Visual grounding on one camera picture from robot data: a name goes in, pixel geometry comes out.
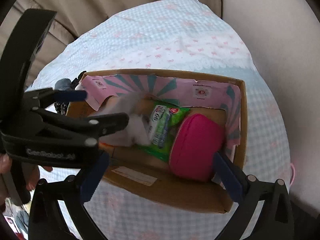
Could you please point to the beige curtain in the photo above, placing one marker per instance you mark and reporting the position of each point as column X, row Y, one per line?
column 74, row 18

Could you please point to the white soft cloth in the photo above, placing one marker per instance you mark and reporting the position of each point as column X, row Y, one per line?
column 136, row 130

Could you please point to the person's left hand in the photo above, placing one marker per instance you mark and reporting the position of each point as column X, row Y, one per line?
column 21, row 175

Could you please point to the black printed scrunchie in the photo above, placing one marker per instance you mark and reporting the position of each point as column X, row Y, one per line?
column 61, row 107

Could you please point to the green wet wipes pack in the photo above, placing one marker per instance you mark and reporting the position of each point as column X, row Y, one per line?
column 164, row 121

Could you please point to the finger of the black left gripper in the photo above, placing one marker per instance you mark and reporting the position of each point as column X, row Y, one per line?
column 64, row 128
column 43, row 98

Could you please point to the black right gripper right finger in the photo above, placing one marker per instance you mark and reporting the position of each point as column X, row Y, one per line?
column 230, row 175

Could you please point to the grey fluffy pompom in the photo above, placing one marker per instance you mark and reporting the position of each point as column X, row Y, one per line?
column 63, row 85

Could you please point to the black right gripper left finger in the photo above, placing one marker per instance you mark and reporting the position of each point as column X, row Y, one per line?
column 91, row 176

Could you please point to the pink patterned cardboard box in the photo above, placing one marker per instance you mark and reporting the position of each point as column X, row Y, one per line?
column 221, row 99

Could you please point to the magenta pouch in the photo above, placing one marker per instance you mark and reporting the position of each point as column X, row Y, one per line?
column 196, row 142

